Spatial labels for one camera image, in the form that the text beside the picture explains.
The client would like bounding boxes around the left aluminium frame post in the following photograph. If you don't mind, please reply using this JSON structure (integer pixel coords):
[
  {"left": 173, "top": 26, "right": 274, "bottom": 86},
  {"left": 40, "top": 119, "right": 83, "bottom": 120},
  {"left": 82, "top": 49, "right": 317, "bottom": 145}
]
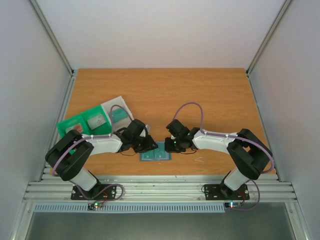
[{"left": 28, "top": 0, "right": 75, "bottom": 76}]

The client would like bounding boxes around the white plastic bin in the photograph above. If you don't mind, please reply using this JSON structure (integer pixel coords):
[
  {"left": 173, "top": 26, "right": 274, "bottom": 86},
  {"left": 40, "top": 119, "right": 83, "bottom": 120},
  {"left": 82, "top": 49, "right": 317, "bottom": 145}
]
[{"left": 101, "top": 96, "right": 134, "bottom": 131}]

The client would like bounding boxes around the silver card in green bin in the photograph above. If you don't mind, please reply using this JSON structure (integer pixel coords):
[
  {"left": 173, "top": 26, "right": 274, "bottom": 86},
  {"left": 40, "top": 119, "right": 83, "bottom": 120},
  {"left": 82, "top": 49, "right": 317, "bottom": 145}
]
[{"left": 87, "top": 114, "right": 106, "bottom": 130}]

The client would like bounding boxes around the aluminium side rail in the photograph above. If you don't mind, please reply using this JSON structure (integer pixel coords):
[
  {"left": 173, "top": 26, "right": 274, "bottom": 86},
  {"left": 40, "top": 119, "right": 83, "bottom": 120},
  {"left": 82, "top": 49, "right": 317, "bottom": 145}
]
[
  {"left": 39, "top": 73, "right": 77, "bottom": 181},
  {"left": 247, "top": 73, "right": 283, "bottom": 182}
]

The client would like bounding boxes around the right aluminium frame post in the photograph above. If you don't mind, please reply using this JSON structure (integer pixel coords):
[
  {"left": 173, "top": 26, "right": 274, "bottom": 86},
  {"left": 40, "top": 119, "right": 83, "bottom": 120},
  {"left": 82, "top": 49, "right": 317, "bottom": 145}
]
[{"left": 246, "top": 0, "right": 293, "bottom": 78}]

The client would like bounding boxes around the small circuit board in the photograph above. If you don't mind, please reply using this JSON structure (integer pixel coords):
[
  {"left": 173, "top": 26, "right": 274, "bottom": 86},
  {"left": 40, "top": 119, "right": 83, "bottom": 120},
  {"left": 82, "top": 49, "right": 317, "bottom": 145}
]
[
  {"left": 87, "top": 202, "right": 104, "bottom": 211},
  {"left": 224, "top": 201, "right": 242, "bottom": 209}
]

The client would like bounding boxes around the aluminium frame post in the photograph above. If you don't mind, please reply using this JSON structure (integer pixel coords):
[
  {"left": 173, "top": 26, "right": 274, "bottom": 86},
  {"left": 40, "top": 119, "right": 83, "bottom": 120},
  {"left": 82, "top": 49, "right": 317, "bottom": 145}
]
[
  {"left": 28, "top": 0, "right": 75, "bottom": 76},
  {"left": 246, "top": 0, "right": 293, "bottom": 78}
]

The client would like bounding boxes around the left small circuit board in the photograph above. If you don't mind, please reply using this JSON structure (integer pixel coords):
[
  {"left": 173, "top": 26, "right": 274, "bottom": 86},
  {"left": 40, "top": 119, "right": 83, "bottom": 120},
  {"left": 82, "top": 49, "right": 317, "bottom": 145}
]
[{"left": 87, "top": 202, "right": 104, "bottom": 211}]

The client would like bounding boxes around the red white card in bin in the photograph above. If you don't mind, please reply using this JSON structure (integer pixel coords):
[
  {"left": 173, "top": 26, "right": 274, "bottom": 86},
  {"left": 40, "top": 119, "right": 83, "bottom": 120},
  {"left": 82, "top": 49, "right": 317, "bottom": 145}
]
[{"left": 65, "top": 123, "right": 83, "bottom": 134}]

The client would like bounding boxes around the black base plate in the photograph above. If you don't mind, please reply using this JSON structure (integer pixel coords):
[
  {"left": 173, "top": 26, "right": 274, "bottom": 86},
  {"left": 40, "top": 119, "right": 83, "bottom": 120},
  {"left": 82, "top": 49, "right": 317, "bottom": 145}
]
[
  {"left": 201, "top": 184, "right": 250, "bottom": 201},
  {"left": 70, "top": 184, "right": 117, "bottom": 201}
]

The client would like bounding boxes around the left aluminium side rail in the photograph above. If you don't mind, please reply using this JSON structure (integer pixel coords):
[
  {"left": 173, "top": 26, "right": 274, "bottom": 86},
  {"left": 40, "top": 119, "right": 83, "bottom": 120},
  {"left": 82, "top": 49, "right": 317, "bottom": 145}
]
[{"left": 39, "top": 73, "right": 77, "bottom": 181}]

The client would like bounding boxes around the teal leather card holder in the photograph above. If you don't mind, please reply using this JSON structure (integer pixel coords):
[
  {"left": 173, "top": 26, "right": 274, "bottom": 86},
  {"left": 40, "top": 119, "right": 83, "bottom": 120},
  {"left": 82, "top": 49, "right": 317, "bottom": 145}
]
[{"left": 149, "top": 141, "right": 172, "bottom": 162}]

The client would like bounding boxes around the aluminium front rail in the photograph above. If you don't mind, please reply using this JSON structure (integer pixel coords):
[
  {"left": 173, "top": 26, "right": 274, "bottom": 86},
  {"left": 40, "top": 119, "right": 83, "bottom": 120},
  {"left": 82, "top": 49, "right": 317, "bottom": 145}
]
[{"left": 22, "top": 174, "right": 298, "bottom": 203}]

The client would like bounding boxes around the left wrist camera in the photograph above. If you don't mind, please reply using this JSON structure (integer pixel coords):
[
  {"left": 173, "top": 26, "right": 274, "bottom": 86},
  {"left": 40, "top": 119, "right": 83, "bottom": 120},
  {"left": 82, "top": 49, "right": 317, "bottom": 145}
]
[{"left": 140, "top": 124, "right": 151, "bottom": 137}]

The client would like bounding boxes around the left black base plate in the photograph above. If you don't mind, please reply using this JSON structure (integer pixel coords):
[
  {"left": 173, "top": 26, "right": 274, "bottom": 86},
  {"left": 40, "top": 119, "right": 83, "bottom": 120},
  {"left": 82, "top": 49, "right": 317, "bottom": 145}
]
[{"left": 70, "top": 184, "right": 117, "bottom": 201}]

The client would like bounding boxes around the green two-compartment bin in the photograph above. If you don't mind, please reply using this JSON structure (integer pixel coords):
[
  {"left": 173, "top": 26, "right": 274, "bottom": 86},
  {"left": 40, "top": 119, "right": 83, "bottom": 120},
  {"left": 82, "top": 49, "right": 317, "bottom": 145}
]
[{"left": 57, "top": 105, "right": 112, "bottom": 138}]

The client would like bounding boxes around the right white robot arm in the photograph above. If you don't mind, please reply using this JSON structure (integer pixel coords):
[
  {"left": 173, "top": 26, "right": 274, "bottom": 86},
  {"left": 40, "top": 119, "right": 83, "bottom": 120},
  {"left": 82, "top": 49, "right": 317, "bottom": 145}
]
[{"left": 164, "top": 119, "right": 275, "bottom": 198}]

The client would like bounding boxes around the right aluminium side rail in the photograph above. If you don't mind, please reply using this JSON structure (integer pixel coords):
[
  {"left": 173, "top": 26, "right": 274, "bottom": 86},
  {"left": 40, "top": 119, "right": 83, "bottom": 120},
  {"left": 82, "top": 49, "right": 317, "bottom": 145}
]
[{"left": 247, "top": 73, "right": 283, "bottom": 182}]

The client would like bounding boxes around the right small circuit board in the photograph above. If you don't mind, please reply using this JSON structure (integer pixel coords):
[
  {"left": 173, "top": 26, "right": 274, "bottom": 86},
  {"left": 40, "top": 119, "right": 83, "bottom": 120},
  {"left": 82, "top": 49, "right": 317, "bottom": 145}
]
[{"left": 224, "top": 201, "right": 242, "bottom": 209}]

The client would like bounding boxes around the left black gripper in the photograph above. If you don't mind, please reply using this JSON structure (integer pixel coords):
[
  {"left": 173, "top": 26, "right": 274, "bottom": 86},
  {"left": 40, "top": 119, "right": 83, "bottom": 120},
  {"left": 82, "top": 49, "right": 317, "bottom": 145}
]
[{"left": 132, "top": 135, "right": 159, "bottom": 154}]

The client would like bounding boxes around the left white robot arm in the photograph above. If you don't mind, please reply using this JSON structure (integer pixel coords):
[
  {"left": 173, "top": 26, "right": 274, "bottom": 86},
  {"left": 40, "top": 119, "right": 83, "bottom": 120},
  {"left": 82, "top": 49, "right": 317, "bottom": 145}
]
[{"left": 45, "top": 119, "right": 158, "bottom": 199}]

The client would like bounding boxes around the teal VIP credit card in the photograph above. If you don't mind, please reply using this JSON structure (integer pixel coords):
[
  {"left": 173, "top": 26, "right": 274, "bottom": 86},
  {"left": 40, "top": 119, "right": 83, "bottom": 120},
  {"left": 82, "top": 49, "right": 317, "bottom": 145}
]
[{"left": 140, "top": 150, "right": 156, "bottom": 162}]

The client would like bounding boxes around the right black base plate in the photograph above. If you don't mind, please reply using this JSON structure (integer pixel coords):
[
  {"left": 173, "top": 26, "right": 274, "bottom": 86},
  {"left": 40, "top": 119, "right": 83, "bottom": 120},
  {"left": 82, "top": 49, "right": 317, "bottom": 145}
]
[{"left": 201, "top": 184, "right": 250, "bottom": 201}]

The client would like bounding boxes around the grey slotted cable duct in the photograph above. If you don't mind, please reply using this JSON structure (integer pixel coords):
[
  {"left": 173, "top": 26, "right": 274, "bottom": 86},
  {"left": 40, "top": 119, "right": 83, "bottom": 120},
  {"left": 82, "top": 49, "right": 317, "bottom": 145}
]
[{"left": 34, "top": 202, "right": 225, "bottom": 214}]

